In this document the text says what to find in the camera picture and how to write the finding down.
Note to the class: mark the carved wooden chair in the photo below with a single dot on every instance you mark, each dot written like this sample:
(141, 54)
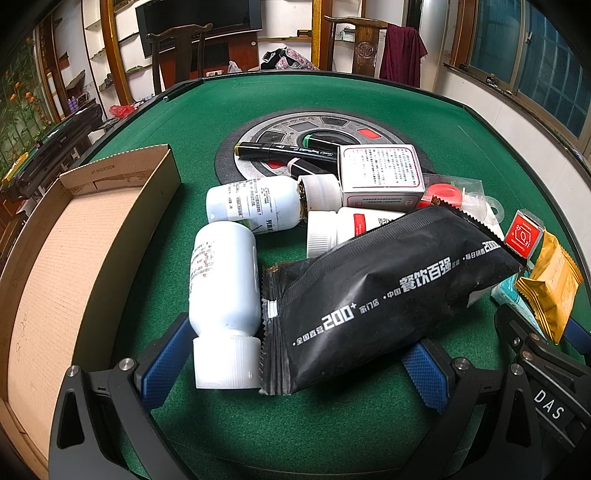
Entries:
(364, 46)

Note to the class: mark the white bottle with red label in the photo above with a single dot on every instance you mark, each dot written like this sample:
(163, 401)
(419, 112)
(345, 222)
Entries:
(332, 228)

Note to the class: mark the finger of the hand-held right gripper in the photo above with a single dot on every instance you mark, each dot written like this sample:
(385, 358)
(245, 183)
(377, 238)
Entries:
(517, 327)
(579, 334)

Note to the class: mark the black flat television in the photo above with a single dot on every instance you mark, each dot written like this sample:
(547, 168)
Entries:
(198, 18)

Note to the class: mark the green framed window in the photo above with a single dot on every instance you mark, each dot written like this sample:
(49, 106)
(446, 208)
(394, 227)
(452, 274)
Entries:
(545, 50)

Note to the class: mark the purple bottles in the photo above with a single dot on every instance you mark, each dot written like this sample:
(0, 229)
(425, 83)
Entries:
(71, 105)

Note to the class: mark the dark wooden chair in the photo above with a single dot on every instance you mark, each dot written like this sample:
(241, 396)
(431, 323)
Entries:
(180, 50)

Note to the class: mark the brown cardboard box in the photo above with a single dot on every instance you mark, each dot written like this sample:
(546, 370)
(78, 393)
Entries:
(41, 277)

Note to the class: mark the small red box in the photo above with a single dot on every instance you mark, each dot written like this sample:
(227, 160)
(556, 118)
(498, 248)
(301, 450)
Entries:
(521, 235)

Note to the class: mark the black marker with yellow end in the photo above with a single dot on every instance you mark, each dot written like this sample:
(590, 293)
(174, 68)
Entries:
(277, 150)

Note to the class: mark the large white plastic bottle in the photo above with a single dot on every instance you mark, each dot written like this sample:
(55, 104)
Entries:
(224, 277)

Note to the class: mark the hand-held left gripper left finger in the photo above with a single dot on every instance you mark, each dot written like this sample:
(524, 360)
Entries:
(161, 364)

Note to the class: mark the black snack packet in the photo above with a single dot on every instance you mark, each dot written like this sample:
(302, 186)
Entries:
(369, 300)

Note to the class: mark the black marker with pink end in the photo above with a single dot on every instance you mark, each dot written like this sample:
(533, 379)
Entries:
(307, 166)

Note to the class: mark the white bottle with stained neck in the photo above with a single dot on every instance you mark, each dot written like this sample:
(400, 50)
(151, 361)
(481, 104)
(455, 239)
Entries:
(249, 203)

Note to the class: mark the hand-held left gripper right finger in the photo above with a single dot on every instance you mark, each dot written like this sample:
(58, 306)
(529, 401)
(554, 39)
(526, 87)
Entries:
(425, 374)

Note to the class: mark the white and red medicine box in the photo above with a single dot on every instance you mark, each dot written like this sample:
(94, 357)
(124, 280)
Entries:
(378, 170)

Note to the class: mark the floral bag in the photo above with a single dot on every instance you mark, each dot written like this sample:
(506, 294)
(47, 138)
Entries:
(288, 57)

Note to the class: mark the yellow snack packet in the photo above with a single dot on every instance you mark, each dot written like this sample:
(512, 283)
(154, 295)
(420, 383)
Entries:
(549, 281)

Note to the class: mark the black folding game table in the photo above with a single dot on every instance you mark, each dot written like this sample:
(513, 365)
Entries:
(51, 143)

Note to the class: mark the white plastic bag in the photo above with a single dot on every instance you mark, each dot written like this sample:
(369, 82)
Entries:
(234, 67)

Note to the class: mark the maroon cloth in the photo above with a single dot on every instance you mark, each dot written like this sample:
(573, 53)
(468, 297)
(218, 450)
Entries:
(401, 53)

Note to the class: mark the red number candle clear pack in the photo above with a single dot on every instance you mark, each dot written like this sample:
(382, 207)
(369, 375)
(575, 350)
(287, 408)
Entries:
(443, 194)

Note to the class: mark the teal packet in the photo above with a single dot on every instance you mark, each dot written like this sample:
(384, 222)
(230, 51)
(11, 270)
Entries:
(508, 293)

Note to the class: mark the black marker with green band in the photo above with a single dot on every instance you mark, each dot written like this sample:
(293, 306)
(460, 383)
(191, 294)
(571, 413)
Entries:
(318, 140)

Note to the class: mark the floral wall poster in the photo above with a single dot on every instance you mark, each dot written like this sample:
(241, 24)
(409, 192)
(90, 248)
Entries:
(18, 101)

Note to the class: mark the red plastic bag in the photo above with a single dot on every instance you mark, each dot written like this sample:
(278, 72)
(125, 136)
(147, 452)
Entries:
(121, 110)

